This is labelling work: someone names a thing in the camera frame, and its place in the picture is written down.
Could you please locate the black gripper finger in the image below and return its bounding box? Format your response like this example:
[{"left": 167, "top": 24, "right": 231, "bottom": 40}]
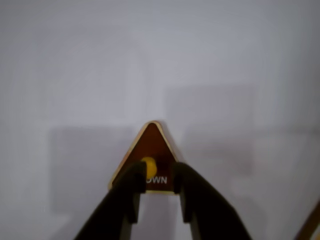
[
  {"left": 73, "top": 160, "right": 148, "bottom": 240},
  {"left": 173, "top": 161, "right": 254, "bottom": 240}
]

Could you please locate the brown triangle piece yellow pin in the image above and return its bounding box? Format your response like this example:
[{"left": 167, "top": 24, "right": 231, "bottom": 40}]
[{"left": 107, "top": 119, "right": 179, "bottom": 196}]

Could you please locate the wooden shape puzzle board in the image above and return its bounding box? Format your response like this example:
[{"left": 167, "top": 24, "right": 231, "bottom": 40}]
[{"left": 292, "top": 197, "right": 320, "bottom": 240}]

